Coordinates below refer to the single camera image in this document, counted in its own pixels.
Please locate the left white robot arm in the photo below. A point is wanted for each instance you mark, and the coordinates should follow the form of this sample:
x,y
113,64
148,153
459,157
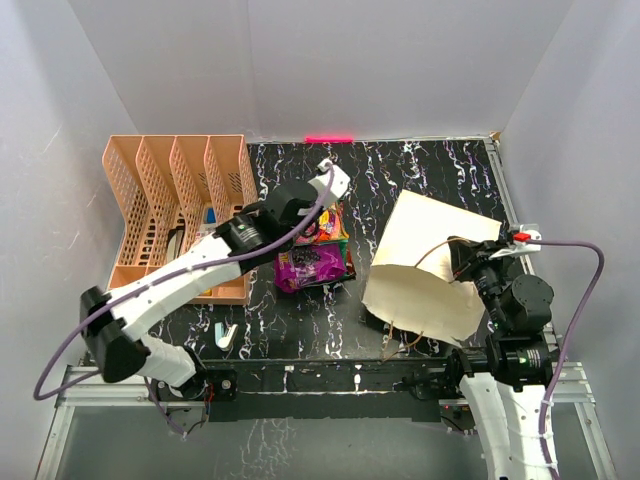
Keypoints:
x,y
117,334

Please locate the aluminium frame rail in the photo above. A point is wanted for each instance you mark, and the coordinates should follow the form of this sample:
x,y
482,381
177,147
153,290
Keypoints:
x,y
88,389

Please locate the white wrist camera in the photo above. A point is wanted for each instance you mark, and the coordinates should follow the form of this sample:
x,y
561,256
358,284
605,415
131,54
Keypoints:
x,y
331,183
519,242

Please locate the orange fox's fruits candy bag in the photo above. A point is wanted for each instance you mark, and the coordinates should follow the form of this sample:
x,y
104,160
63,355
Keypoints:
x,y
327,225

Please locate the black white stapler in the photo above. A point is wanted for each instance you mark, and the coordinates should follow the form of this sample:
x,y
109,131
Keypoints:
x,y
174,243

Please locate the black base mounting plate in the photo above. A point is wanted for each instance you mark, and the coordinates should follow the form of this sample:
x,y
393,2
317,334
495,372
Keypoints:
x,y
407,388

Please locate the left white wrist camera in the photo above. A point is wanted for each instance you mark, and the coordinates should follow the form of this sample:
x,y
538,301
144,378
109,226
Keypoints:
x,y
331,183

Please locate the brown paper bag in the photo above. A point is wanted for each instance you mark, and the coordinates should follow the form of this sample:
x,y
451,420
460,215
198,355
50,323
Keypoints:
x,y
410,284

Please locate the pink plastic file organizer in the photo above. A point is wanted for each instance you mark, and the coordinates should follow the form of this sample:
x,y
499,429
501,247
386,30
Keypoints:
x,y
164,181

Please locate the purple snack bag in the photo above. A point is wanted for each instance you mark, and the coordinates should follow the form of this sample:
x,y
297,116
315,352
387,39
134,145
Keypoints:
x,y
309,265

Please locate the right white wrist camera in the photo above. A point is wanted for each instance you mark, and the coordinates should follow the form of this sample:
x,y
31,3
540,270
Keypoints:
x,y
519,242

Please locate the red doritos snack bag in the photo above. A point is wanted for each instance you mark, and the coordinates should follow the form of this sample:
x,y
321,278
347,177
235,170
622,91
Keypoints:
x,y
349,264

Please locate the red light strip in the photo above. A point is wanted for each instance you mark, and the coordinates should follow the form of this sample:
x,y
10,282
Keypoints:
x,y
329,139

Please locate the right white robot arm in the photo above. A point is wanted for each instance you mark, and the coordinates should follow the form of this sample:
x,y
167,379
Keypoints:
x,y
504,382

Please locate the white plastic hook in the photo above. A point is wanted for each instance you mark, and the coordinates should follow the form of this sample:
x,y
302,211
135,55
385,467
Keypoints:
x,y
225,335

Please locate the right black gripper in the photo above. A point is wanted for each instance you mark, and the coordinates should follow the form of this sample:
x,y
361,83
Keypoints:
x,y
467,255

